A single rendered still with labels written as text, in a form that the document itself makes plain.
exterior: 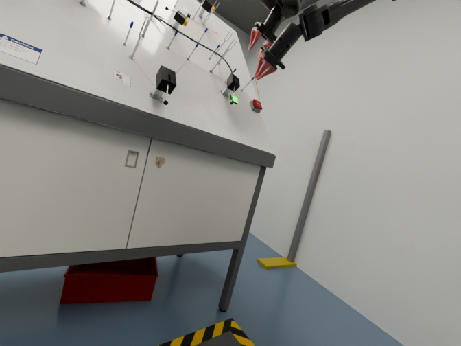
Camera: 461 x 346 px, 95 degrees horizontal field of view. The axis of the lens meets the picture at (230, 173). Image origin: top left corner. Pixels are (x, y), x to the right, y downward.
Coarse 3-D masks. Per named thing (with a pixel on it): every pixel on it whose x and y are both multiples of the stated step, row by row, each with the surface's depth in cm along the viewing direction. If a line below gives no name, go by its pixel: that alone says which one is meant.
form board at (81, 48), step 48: (0, 0) 51; (48, 0) 60; (96, 0) 73; (144, 0) 92; (192, 0) 125; (48, 48) 54; (96, 48) 64; (144, 48) 78; (192, 48) 100; (240, 48) 140; (96, 96) 57; (144, 96) 67; (192, 96) 83; (240, 96) 109
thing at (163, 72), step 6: (162, 66) 64; (162, 72) 63; (168, 72) 64; (174, 72) 66; (156, 78) 65; (162, 78) 61; (168, 78) 64; (174, 78) 65; (156, 84) 64; (162, 84) 63; (168, 84) 63; (174, 84) 64; (156, 90) 68; (162, 90) 65; (168, 90) 65; (150, 96) 69; (156, 96) 69; (162, 96) 72
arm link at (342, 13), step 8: (344, 0) 66; (352, 0) 67; (360, 0) 67; (368, 0) 68; (392, 0) 75; (320, 8) 65; (328, 8) 66; (336, 8) 66; (344, 8) 67; (352, 8) 68; (304, 16) 67; (312, 16) 66; (320, 16) 66; (328, 16) 67; (336, 16) 67; (312, 24) 67; (320, 24) 66; (328, 24) 67; (312, 32) 68
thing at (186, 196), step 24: (168, 144) 74; (144, 168) 72; (168, 168) 76; (192, 168) 82; (216, 168) 89; (240, 168) 97; (144, 192) 73; (168, 192) 78; (192, 192) 85; (216, 192) 92; (240, 192) 101; (144, 216) 75; (168, 216) 80; (192, 216) 87; (216, 216) 95; (240, 216) 104; (144, 240) 77; (168, 240) 83; (192, 240) 90; (216, 240) 98; (240, 240) 108
